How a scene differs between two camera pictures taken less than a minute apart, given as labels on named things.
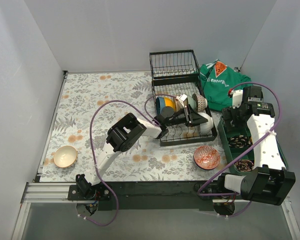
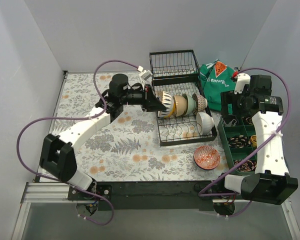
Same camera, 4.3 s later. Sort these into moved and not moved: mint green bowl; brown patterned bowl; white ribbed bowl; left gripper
Moved: left gripper
Not moved: white ribbed bowl; brown patterned bowl; mint green bowl
